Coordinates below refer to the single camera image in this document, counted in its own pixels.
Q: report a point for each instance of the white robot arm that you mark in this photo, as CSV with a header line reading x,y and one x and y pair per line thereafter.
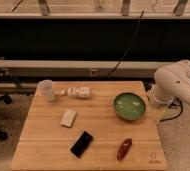
x,y
172,80

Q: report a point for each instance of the white sponge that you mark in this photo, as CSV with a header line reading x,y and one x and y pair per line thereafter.
x,y
68,118

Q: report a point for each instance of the black rectangular sponge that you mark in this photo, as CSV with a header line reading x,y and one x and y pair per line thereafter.
x,y
81,144

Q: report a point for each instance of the white plastic bottle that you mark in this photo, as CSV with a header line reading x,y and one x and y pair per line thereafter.
x,y
77,92

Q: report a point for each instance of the green bowl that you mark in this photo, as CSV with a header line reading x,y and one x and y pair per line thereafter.
x,y
129,106

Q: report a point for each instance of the clear plastic cup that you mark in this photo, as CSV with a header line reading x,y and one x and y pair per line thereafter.
x,y
46,88

